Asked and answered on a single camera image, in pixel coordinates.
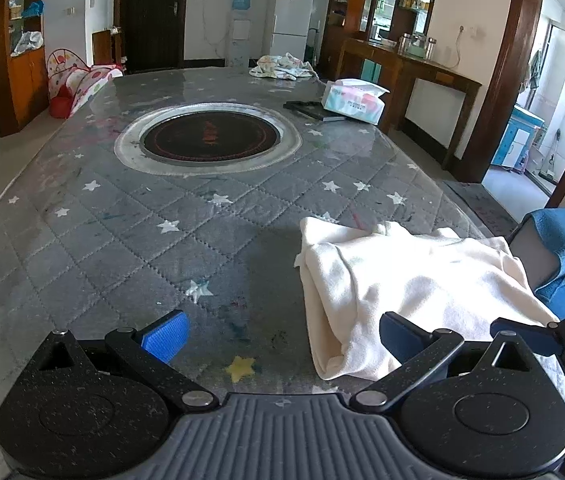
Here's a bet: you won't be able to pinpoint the crumpled patterned cloth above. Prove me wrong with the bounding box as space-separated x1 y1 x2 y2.
249 53 315 81

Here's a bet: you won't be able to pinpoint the water dispenser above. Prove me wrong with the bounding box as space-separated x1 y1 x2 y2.
226 0 252 70

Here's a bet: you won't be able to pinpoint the cream white garment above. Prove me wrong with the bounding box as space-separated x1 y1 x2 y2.
295 217 556 382

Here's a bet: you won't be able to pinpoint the white refrigerator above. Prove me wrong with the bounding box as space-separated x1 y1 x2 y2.
263 0 314 60

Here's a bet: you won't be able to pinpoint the round induction cooktop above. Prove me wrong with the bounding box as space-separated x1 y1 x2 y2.
114 102 302 178

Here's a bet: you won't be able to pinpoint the tissue pack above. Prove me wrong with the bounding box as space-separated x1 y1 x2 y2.
322 78 390 126

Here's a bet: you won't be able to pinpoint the blue sofa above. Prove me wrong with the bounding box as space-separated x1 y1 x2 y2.
507 208 565 318

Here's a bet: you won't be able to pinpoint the glass jars on table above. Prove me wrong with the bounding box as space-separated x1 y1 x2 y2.
397 32 437 61

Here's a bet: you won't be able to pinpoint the dark wooden door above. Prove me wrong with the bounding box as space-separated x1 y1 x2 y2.
114 0 186 74

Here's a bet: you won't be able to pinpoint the blue cabinet in doorway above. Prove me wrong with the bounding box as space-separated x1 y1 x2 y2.
491 105 544 171

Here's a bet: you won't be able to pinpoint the wooden side table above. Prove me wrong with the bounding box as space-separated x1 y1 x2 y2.
336 38 481 170

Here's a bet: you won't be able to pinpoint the polka dot play tent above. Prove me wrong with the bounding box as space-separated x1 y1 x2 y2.
46 49 123 119

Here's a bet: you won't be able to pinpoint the left wooden shelf cabinet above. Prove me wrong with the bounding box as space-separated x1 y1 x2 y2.
0 0 48 136

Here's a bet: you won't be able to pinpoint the grey star quilted table cover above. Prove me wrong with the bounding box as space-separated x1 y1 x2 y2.
0 66 519 480

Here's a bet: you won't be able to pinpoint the right wooden display cabinet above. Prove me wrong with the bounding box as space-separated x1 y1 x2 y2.
317 0 435 79

